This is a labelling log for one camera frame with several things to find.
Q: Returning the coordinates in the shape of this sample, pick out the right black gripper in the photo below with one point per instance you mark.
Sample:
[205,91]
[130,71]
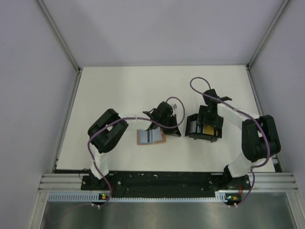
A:
[202,111]

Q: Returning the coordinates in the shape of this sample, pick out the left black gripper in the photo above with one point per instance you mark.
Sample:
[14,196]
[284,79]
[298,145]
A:
[174,131]

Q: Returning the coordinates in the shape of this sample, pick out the brown leather card holder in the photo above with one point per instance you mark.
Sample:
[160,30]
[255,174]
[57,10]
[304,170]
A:
[163,141]

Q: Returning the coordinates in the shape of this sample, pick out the black plastic card box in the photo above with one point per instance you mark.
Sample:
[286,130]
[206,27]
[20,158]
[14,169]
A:
[201,131]

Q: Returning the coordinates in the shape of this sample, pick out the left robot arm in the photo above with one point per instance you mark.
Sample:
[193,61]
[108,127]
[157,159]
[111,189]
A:
[107,131]

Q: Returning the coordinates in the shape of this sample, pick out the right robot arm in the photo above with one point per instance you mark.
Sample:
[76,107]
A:
[259,137]

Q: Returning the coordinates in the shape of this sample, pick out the gold credit card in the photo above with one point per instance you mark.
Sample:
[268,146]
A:
[208,130]

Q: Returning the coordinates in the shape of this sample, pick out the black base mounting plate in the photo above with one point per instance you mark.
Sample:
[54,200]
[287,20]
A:
[141,184]

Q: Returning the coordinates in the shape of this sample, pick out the shiny metal sheet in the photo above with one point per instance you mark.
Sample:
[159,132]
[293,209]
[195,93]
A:
[259,211]

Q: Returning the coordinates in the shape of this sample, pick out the grey slotted cable duct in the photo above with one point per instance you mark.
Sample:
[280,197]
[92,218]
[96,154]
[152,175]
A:
[99,198]

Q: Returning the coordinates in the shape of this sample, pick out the aluminium front rail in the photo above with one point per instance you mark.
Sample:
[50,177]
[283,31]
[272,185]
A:
[264,182]

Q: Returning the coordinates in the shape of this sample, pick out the right aluminium frame post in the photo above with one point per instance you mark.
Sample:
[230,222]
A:
[269,32]

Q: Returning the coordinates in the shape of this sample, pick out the aluminium frame post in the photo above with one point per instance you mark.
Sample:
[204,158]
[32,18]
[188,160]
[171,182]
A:
[269,32]
[57,33]

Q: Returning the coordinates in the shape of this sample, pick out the left aluminium frame post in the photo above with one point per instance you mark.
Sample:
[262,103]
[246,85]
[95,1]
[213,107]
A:
[57,33]

